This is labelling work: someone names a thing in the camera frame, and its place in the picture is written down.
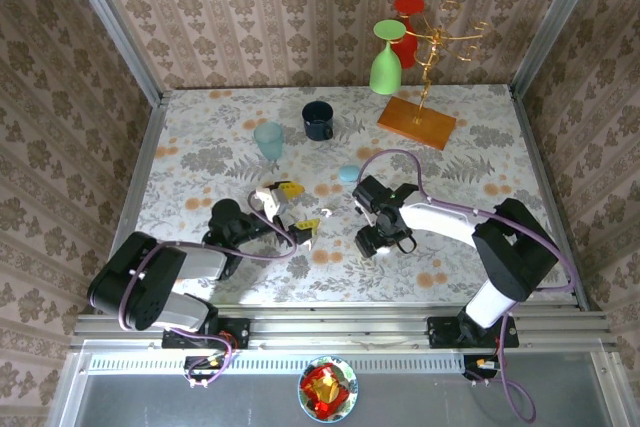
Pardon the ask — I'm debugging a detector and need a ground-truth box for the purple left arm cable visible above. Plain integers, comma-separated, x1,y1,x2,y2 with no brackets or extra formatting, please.
117,190,297,389

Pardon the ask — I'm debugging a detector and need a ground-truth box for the aluminium frame post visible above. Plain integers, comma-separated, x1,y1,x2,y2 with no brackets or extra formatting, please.
509,0,609,98
58,0,164,106

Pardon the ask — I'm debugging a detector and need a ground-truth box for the dark blue mug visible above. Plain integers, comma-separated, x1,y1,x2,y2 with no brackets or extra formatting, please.
301,100,336,142

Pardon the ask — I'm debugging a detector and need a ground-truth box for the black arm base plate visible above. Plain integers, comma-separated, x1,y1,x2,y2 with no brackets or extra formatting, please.
160,317,251,350
427,314,520,349

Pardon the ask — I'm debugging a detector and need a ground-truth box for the grey metal shelf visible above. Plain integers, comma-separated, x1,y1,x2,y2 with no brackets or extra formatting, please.
47,351,640,427

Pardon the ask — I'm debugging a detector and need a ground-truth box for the gold wire rack wooden base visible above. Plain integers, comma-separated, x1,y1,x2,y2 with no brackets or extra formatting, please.
375,0,494,152

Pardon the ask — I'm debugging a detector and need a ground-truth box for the teal translucent cup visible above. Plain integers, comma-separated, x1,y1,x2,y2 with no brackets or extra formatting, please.
252,121,285,163

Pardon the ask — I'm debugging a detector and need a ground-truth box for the red gold foil candy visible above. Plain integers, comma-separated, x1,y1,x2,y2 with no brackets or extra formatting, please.
299,365,350,418

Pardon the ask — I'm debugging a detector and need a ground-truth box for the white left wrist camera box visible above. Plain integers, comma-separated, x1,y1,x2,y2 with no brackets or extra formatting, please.
248,185,289,222

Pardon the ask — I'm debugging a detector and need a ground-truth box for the perforated metal strip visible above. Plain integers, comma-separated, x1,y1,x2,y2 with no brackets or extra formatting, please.
87,356,469,374

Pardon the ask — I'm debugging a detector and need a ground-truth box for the patterned ceramic bowl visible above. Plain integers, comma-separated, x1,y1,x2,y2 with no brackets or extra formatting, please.
297,355,359,421

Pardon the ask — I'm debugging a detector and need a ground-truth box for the aluminium side rail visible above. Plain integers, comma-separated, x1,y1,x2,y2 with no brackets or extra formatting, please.
74,91,169,318
509,86,604,311

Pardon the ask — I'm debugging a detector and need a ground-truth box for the aluminium front rail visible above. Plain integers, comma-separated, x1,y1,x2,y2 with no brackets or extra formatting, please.
69,302,619,351

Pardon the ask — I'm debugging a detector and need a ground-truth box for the green wine glass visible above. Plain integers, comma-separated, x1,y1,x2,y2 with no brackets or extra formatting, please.
368,19,407,96

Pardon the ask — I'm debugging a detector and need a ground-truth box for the black yellow power connector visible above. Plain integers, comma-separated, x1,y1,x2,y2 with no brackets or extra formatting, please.
183,354,227,382
462,354,501,382

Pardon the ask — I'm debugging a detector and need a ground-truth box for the red wine glass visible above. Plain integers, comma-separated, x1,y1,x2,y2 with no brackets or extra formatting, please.
392,0,427,70

